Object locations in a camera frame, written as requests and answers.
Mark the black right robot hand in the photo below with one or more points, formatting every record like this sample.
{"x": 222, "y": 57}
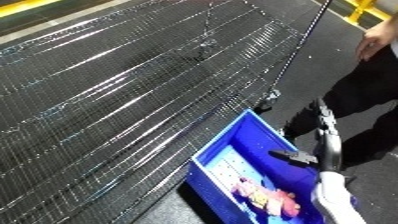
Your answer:
{"x": 330, "y": 150}

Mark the pink soft toy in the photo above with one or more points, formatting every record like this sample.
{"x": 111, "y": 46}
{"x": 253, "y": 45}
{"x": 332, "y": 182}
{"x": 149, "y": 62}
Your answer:
{"x": 266, "y": 198}

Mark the pale right robot arm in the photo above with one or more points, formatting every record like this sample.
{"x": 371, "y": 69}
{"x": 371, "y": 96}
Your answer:
{"x": 334, "y": 200}

